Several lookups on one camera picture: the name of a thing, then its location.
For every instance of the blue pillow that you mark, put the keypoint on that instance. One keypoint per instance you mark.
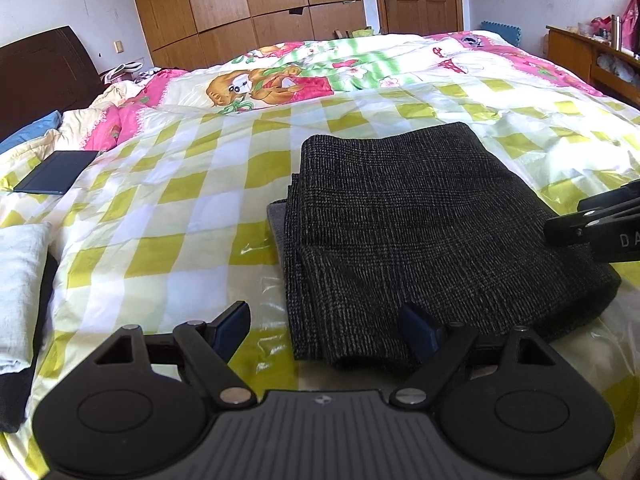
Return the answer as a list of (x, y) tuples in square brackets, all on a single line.
[(30, 130)]

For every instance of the dark wooden headboard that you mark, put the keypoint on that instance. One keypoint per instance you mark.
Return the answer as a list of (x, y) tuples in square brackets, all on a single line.
[(45, 75)]

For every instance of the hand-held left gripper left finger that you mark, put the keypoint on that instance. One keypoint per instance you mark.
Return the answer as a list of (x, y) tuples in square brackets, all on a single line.
[(233, 324)]

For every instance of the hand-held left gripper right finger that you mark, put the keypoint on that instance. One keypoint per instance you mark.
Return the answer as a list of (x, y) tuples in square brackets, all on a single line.
[(418, 330)]

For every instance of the dark tablet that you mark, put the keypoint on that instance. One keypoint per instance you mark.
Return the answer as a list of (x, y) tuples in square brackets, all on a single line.
[(55, 172)]

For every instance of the white folded cloth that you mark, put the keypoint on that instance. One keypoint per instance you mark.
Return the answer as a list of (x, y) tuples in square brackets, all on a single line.
[(20, 290)]

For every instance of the dark grey plaid pants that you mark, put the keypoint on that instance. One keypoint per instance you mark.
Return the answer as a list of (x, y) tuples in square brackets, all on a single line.
[(425, 230)]

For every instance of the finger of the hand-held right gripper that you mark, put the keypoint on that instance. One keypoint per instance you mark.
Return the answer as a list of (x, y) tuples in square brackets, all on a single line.
[(607, 200), (570, 230)]

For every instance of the wooden wardrobe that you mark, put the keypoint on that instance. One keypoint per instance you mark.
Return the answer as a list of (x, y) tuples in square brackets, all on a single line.
[(240, 5)]

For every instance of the yellow checked printed blanket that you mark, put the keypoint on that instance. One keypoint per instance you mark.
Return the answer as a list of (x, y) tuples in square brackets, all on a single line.
[(190, 200)]

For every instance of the pink bag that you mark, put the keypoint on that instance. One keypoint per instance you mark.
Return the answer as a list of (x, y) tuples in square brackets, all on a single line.
[(600, 25)]

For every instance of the blue foam mat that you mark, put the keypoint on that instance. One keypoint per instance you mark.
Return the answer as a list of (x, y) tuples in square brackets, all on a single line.
[(502, 34)]

